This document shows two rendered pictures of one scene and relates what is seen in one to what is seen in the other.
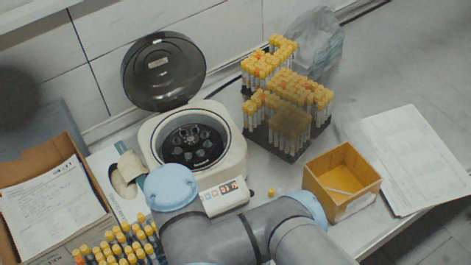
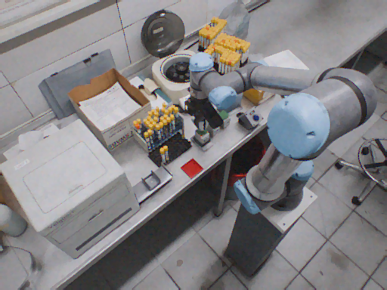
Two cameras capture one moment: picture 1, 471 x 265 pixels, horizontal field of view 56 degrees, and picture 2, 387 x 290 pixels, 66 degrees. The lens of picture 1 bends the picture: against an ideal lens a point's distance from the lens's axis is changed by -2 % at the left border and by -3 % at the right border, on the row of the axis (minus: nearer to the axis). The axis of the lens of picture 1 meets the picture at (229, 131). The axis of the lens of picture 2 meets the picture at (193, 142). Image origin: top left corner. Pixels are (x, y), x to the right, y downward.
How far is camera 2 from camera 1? 0.47 m
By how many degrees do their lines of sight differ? 9
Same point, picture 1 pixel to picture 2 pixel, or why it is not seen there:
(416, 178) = not seen: hidden behind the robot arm
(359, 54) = (257, 28)
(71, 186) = (119, 97)
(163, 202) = (201, 66)
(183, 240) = (213, 79)
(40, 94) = (98, 47)
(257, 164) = not seen: hidden behind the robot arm
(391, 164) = not seen: hidden behind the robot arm
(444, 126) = (304, 59)
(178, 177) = (205, 56)
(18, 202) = (91, 108)
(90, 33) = (125, 10)
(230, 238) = (233, 77)
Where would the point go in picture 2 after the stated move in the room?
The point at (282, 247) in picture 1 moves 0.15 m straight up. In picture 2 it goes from (258, 73) to (268, 28)
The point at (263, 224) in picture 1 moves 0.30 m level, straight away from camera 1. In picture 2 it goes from (246, 72) to (227, 16)
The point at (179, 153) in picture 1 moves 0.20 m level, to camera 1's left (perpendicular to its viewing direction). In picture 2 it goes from (176, 75) to (133, 83)
